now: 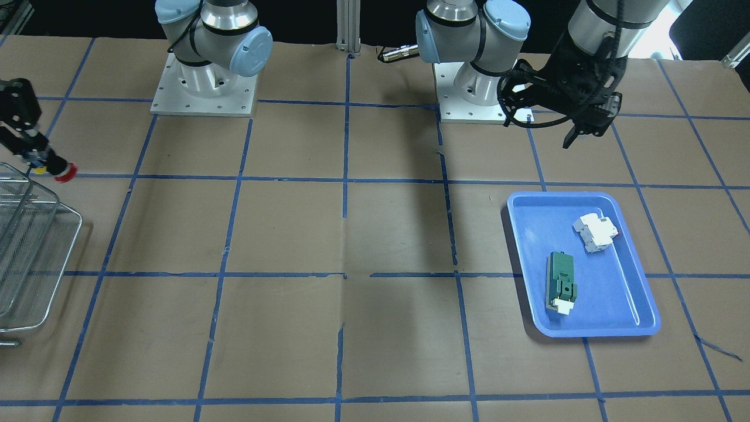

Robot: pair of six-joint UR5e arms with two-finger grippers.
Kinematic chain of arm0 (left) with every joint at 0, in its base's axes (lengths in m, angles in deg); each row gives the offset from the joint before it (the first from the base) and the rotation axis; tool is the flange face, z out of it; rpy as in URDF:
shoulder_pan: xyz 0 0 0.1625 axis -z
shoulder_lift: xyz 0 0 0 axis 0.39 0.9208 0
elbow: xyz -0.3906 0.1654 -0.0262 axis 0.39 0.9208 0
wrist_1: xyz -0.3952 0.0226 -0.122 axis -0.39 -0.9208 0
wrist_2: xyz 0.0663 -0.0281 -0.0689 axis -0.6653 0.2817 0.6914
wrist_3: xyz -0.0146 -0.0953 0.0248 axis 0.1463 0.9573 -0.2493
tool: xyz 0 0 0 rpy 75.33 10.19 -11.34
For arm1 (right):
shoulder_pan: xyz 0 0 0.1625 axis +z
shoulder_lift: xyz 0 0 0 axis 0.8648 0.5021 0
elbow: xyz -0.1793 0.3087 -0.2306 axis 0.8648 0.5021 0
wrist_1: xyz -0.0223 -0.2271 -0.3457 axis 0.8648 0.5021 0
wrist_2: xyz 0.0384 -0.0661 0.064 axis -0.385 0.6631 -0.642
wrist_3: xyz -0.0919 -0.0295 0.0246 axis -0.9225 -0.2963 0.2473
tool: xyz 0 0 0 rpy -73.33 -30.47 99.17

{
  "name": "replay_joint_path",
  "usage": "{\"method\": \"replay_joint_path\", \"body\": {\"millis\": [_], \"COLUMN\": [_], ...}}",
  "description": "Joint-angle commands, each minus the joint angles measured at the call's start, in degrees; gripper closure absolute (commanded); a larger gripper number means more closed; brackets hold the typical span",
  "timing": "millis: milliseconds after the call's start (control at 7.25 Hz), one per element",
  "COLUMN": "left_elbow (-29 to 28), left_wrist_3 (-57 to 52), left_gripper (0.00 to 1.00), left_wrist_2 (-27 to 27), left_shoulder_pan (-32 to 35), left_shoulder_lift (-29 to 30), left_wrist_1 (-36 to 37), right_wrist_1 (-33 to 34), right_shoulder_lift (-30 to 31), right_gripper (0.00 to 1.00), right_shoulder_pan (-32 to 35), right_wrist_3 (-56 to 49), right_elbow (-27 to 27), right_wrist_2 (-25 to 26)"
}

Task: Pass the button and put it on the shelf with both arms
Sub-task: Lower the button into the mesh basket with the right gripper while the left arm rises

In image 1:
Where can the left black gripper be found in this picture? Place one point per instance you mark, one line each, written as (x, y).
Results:
(577, 73)

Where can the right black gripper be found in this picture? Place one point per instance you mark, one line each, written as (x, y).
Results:
(16, 111)

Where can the red push button switch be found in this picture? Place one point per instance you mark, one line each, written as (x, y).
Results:
(47, 161)

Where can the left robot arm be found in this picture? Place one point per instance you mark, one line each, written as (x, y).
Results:
(490, 38)

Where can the white circuit breaker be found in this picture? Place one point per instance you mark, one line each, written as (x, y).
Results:
(596, 232)

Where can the green terminal block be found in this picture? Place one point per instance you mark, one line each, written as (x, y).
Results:
(561, 289)

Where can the blue plastic tray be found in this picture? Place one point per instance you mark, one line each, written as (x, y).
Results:
(614, 298)

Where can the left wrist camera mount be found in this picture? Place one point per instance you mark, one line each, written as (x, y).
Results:
(520, 77)

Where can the wire mesh shelf basket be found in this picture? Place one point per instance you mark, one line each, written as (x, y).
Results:
(38, 232)

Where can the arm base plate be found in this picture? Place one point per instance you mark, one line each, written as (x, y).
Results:
(466, 95)
(206, 91)

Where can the aluminium frame post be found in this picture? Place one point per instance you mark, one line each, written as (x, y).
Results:
(348, 26)

